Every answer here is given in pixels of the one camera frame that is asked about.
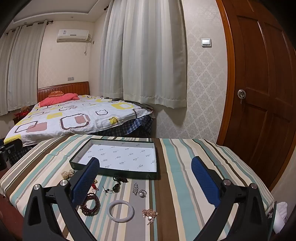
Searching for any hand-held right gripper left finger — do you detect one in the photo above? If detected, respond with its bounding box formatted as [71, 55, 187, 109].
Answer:
[23, 157, 100, 241]

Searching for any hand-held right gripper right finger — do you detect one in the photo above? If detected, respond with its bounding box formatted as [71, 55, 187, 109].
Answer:
[191, 156, 275, 241]

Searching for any dark red bead bracelet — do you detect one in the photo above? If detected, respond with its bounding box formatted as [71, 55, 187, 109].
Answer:
[79, 193, 101, 216]

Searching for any green shallow box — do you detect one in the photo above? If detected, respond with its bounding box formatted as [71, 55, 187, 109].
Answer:
[69, 138, 161, 180]

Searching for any white jade bangle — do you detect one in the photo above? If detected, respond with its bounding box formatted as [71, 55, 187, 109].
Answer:
[109, 200, 135, 223]

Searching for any gold chain bracelet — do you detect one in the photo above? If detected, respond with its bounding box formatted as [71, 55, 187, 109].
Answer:
[142, 208, 159, 226]

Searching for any striped tablecloth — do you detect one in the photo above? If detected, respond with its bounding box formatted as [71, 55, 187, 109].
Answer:
[0, 134, 277, 241]

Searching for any dark bead pendant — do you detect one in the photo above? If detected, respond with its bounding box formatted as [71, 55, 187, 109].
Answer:
[103, 183, 121, 194]

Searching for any patterned white quilt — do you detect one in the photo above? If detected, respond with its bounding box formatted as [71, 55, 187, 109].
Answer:
[5, 94, 154, 145]

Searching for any red pillow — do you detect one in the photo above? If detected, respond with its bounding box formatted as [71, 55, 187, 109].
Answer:
[38, 93, 80, 108]

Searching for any plaid bed sheet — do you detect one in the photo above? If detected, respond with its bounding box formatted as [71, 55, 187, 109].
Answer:
[9, 115, 156, 167]

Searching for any long white curtain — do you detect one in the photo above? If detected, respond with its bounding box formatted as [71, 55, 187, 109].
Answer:
[0, 20, 48, 117]

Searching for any white cloth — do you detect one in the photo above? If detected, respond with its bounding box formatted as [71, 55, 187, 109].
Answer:
[272, 201, 289, 234]

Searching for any wooden headboard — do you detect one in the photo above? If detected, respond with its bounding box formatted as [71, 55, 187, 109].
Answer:
[37, 81, 90, 104]

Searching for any metal door knob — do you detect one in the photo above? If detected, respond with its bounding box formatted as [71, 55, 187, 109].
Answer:
[237, 89, 247, 105]

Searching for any wooden door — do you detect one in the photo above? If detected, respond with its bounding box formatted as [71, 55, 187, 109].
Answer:
[216, 0, 296, 189]

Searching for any white air conditioner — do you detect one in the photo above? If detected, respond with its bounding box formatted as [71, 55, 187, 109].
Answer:
[56, 29, 92, 43]

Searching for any short white curtain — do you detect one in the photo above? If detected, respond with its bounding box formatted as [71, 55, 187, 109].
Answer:
[99, 0, 187, 108]

